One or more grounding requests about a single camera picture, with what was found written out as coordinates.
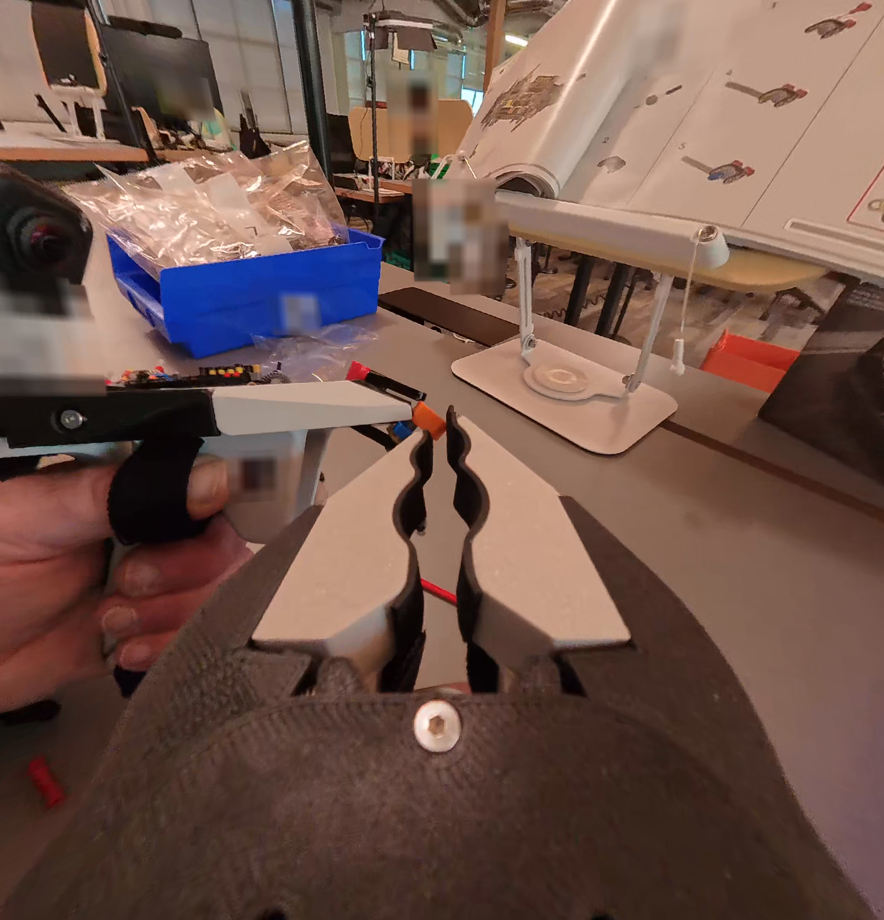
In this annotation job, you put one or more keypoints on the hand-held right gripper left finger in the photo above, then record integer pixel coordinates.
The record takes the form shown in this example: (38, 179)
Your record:
(341, 575)

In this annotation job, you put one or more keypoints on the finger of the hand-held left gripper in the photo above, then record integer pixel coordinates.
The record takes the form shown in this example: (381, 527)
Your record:
(305, 408)

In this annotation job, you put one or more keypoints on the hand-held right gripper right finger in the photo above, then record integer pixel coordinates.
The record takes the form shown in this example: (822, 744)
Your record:
(543, 575)

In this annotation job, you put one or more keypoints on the black frame with red bushes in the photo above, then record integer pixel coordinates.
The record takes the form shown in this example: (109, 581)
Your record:
(395, 387)

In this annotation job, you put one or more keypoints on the blue and tan pin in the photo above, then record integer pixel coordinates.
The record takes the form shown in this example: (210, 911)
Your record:
(401, 431)

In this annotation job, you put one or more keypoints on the orange connector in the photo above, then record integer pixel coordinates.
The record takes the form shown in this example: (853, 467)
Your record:
(429, 420)

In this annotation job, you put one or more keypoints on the dark printed set box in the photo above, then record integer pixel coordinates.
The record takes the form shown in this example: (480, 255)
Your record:
(845, 388)

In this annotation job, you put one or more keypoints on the person's left hand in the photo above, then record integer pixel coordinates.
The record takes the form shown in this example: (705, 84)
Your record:
(46, 589)

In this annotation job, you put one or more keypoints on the clear plastic bag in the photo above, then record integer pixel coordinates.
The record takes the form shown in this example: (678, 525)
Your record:
(305, 352)

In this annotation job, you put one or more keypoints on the black multicoloured brick chassis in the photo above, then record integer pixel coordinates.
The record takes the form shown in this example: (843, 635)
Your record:
(219, 374)

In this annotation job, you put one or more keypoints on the long red axle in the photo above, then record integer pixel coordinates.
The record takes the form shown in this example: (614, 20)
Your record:
(438, 591)

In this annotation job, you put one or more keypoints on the blue plastic bin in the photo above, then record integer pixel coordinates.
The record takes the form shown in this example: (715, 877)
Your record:
(219, 302)

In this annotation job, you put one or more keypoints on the white book stand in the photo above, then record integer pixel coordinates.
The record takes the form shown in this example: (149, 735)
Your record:
(593, 417)

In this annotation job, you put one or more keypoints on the black flat pad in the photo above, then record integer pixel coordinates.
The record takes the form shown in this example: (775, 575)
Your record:
(442, 313)

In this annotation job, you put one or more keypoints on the pile of clear plastic bags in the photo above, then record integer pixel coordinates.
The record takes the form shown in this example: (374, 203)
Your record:
(197, 208)

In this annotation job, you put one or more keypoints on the orange bin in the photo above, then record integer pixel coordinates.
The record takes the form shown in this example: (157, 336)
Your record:
(751, 359)

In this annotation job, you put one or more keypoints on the black light stand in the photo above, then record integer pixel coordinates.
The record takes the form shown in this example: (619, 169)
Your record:
(374, 108)

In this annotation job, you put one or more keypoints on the dark steel column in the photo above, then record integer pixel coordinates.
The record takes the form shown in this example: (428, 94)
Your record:
(312, 72)

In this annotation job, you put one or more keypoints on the black monitor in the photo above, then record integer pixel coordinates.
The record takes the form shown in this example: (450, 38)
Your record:
(140, 57)

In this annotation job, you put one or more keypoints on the red bush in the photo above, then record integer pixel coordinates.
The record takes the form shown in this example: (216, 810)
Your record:
(46, 782)

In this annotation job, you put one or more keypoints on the beige table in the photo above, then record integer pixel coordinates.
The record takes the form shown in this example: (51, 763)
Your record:
(773, 277)

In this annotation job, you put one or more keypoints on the instruction booklet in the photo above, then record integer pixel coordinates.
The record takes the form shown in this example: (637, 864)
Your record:
(701, 108)

